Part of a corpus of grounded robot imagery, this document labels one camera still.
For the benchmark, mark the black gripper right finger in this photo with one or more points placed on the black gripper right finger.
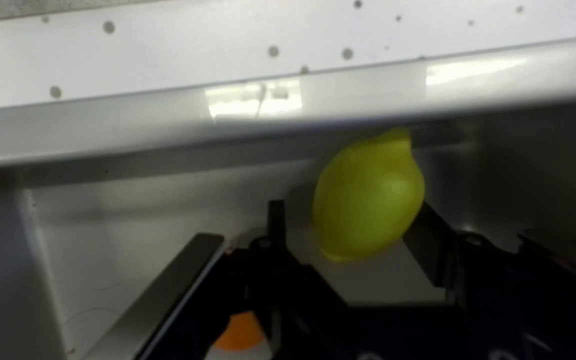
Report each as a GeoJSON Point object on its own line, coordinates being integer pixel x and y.
{"type": "Point", "coordinates": [536, 276]}

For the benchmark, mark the silver toy sink basin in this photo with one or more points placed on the silver toy sink basin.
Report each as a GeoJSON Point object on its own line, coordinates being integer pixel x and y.
{"type": "Point", "coordinates": [96, 197]}

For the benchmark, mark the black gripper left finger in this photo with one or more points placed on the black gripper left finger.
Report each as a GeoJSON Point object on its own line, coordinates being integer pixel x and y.
{"type": "Point", "coordinates": [183, 308]}

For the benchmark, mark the yellow lemon toy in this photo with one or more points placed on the yellow lemon toy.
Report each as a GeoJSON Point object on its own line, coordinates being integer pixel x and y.
{"type": "Point", "coordinates": [366, 197]}

